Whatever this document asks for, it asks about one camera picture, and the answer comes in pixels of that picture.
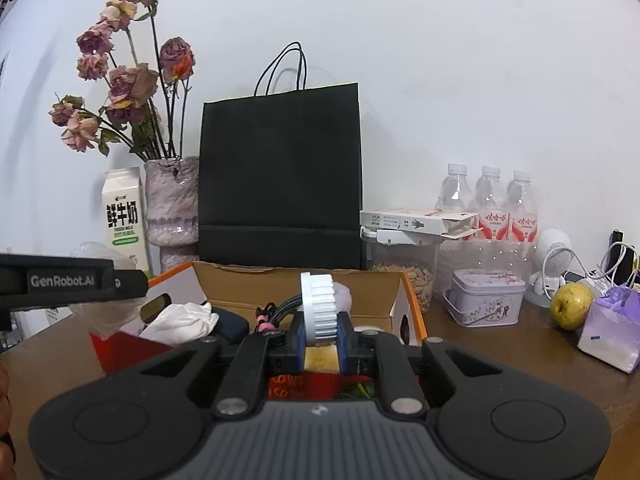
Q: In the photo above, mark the white ribbed bottle cap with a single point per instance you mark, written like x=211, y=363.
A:
x=317, y=305

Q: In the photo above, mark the navy zip case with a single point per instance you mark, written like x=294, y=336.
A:
x=232, y=325

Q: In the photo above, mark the green apple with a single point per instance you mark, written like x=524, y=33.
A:
x=571, y=306

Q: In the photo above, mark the purple knit headband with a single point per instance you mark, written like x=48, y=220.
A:
x=344, y=297

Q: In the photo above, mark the black paper bag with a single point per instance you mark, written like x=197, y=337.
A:
x=280, y=175

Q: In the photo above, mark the clear water bottle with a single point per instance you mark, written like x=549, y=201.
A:
x=522, y=205
x=454, y=190
x=491, y=200

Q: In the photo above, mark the white tissue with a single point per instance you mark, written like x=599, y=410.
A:
x=180, y=322

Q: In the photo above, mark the clear lidded food container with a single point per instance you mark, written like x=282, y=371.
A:
x=400, y=275

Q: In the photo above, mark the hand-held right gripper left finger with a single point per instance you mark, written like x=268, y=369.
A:
x=300, y=345

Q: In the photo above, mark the red cardboard box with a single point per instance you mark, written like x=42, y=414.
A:
x=260, y=285

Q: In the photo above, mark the pale floral tin box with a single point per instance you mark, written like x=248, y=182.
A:
x=482, y=297

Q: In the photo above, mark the purple tissue pack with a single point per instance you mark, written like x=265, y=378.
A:
x=612, y=330

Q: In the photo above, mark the dried pink rose bouquet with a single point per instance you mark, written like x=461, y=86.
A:
x=127, y=85

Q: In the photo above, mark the flat white carton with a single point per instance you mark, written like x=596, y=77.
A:
x=400, y=221

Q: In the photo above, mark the small white fan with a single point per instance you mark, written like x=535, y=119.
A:
x=552, y=260

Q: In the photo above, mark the white and green milk carton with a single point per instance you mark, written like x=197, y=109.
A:
x=124, y=220

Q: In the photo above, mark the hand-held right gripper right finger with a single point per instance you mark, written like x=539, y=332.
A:
x=343, y=345

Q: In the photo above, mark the mottled pink vase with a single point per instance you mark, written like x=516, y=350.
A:
x=172, y=210

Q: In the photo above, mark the person's left hand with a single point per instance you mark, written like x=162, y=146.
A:
x=4, y=455

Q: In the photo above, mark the black charger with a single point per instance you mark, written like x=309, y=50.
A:
x=617, y=255

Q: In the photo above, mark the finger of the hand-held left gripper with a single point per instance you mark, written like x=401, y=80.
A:
x=132, y=285

